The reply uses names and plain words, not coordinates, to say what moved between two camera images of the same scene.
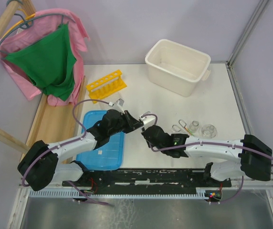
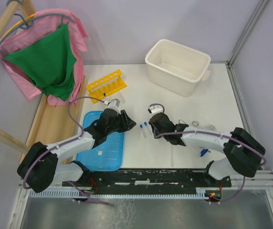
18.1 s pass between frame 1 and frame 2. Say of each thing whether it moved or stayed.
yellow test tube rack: stayed
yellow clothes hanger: stayed
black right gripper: moved
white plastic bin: stayed
